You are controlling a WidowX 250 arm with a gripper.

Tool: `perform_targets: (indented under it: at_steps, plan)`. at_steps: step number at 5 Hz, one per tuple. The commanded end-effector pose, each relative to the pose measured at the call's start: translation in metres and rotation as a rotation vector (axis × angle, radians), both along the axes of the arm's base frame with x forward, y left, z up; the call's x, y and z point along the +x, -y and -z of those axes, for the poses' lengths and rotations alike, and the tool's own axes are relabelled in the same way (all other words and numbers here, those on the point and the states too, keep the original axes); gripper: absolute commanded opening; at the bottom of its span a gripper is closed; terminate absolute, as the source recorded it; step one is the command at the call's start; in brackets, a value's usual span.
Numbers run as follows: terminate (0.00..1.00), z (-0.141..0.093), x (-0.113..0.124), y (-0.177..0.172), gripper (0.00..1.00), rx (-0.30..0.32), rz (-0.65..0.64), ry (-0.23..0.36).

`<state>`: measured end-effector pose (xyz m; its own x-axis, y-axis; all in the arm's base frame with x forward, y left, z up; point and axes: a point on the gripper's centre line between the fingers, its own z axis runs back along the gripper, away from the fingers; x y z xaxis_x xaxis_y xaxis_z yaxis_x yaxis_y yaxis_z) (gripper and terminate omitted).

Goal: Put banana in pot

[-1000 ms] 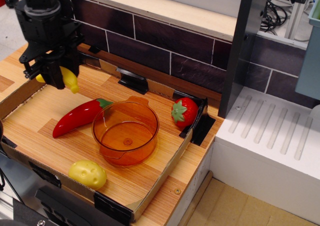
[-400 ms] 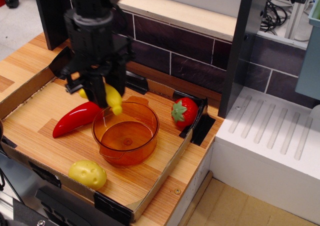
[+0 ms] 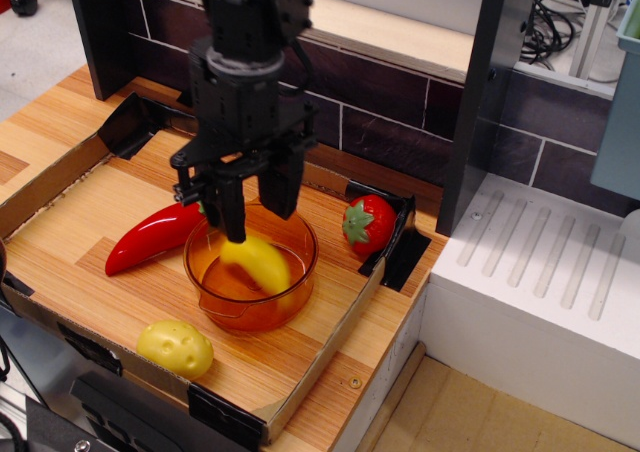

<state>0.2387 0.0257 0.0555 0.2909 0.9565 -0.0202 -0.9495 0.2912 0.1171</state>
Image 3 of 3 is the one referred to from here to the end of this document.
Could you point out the dark grey vertical post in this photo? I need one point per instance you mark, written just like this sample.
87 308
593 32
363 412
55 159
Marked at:
496 49

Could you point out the yellow plastic potato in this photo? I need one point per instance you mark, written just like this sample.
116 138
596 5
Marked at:
177 346

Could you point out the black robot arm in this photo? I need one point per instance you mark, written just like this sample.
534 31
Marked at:
254 30

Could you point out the orange transparent plastic pot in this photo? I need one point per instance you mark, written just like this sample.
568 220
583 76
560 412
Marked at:
294 237

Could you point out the white toy sink drainboard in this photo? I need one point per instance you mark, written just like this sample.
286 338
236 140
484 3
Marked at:
538 295

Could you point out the yellow plastic banana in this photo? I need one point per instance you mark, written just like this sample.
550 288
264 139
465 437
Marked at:
255 270

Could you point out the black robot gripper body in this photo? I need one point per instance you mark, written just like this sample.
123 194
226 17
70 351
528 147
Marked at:
240 110

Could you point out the cardboard fence with black tape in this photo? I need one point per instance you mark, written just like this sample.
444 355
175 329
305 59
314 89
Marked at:
66 199

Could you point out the red plastic chili pepper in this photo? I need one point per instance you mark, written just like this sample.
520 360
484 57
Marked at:
162 231

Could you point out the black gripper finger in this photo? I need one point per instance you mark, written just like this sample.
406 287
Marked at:
279 179
223 205

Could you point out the black caster wheel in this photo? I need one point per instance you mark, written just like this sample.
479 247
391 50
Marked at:
24 8

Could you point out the red plastic strawberry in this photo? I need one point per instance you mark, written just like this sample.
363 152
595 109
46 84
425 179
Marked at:
368 224

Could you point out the teal plastic bin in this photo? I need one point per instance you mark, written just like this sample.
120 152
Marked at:
617 163

